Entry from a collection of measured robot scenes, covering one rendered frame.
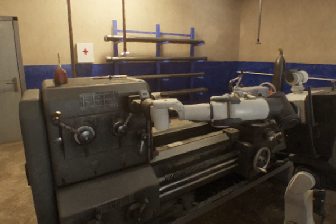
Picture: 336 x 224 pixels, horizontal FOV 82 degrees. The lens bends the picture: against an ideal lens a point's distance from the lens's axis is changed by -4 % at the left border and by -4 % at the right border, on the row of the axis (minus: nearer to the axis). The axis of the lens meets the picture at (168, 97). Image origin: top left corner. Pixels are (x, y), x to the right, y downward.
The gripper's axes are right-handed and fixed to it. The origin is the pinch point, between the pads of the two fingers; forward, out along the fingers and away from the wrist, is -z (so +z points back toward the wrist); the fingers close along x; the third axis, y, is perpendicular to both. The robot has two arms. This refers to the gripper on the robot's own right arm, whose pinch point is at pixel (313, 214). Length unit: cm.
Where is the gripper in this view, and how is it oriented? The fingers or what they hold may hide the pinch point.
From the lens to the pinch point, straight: 171.4
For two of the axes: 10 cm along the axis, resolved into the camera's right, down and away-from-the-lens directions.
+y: -8.5, 1.3, -5.0
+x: -5.2, -1.6, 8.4
